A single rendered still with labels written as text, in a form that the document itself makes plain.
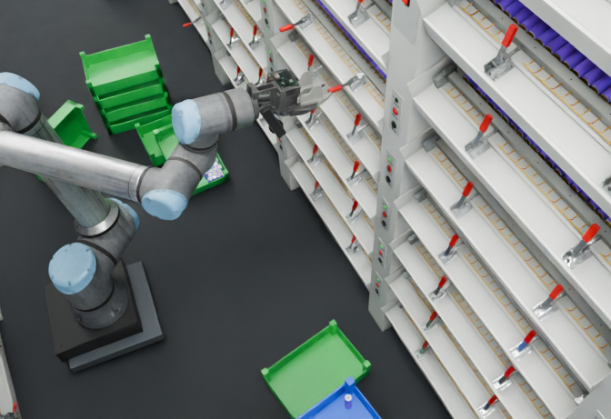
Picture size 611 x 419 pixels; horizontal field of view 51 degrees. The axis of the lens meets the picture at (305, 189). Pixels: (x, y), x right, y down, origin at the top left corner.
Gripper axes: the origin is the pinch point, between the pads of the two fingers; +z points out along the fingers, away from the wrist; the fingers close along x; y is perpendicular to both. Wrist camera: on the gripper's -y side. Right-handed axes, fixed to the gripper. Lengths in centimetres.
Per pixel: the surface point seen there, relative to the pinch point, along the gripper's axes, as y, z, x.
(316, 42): -1.2, 9.2, 19.6
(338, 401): -61, -14, -50
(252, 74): -60, 20, 78
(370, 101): -0.8, 10.0, -6.4
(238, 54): -59, 20, 91
